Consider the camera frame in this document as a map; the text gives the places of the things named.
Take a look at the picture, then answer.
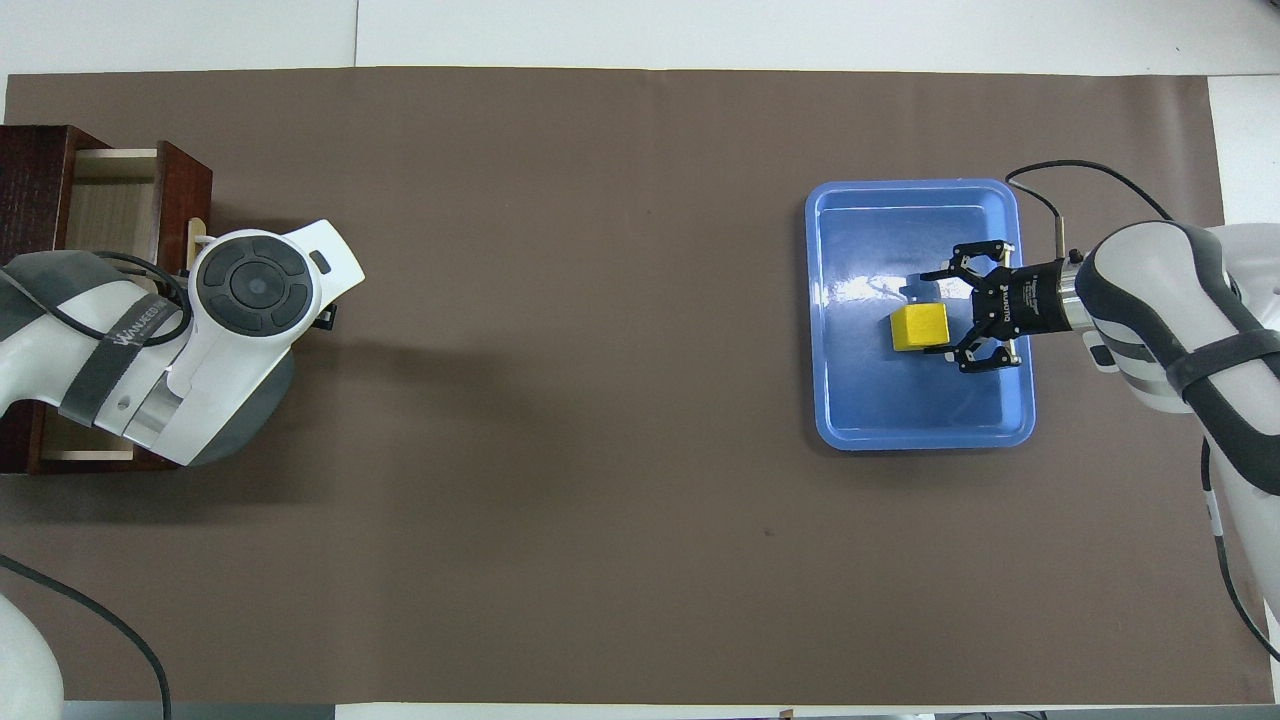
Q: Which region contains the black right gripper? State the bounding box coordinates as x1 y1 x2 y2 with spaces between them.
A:
920 238 1087 375

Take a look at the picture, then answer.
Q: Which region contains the yellow cube block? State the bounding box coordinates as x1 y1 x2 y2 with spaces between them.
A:
890 303 951 354

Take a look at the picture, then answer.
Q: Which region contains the dark wooden drawer cabinet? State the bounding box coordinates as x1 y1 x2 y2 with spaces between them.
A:
0 124 186 475

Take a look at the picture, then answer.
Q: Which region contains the blue plastic tray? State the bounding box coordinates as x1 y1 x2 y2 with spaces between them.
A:
804 178 1038 453

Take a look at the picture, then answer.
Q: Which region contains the brown table mat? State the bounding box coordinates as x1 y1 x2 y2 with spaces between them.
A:
0 66 1280 706

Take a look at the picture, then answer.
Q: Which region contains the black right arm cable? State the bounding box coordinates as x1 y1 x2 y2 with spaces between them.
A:
1005 160 1280 663

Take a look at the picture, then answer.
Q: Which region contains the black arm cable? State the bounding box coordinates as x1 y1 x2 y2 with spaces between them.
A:
0 250 191 720
1005 160 1280 663

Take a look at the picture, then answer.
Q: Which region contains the grey left arm strap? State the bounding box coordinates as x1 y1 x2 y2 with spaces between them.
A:
58 290 189 429

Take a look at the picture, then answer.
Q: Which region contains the grey arm strap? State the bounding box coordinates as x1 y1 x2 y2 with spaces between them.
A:
1163 328 1280 403
58 290 189 429

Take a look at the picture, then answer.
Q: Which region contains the grey right arm strap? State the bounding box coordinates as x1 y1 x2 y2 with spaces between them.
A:
1163 328 1280 403

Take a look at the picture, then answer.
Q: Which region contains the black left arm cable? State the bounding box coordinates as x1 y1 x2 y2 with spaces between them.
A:
0 250 191 720

